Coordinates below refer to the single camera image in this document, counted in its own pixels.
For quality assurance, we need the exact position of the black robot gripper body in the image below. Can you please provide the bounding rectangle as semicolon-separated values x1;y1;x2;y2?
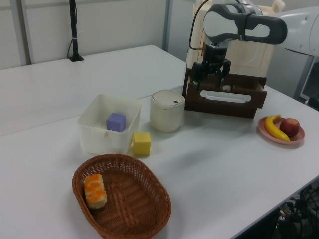
203;44;228;69

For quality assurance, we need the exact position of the brown wooden drawer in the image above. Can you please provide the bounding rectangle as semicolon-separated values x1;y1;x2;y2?
185;72;268;110

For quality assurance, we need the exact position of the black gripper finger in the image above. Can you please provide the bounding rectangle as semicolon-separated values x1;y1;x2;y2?
216;59;232;88
191;61;208;91

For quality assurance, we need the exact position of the yellow cube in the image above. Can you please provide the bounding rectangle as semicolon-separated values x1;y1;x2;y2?
133;132;152;157

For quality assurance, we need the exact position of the purple cube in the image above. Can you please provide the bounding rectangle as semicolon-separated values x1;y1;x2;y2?
106;113;127;133

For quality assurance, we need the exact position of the yellow banana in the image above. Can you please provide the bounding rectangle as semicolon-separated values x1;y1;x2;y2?
264;114;291;142

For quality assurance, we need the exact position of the brown wicker basket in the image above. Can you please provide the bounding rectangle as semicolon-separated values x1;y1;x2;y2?
71;153;172;239

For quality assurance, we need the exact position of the black white panda toy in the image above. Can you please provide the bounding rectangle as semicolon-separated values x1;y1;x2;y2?
222;84;240;93

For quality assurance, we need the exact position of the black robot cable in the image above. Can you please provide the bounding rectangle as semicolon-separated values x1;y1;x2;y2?
188;0;209;51

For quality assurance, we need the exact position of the orange glazed bread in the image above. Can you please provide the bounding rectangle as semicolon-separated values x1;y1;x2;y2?
83;173;107;209

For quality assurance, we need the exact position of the black wire frame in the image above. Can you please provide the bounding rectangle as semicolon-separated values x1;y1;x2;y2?
274;178;319;239

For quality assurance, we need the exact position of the pink plate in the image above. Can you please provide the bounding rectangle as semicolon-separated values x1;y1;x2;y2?
258;116;306;149

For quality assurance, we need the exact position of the black camera stand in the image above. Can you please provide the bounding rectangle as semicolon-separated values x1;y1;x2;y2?
68;0;84;62

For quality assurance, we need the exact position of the white drawer handle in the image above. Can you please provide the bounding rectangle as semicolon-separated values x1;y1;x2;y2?
199;90;251;104

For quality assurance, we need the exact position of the white plastic bin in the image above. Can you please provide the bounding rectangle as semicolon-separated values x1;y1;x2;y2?
77;94;142;156

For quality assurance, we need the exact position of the cream lidded trash can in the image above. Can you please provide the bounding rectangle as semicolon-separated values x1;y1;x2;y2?
150;90;186;133

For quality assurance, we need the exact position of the red apple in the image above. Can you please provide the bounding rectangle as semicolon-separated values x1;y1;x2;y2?
279;118;300;138

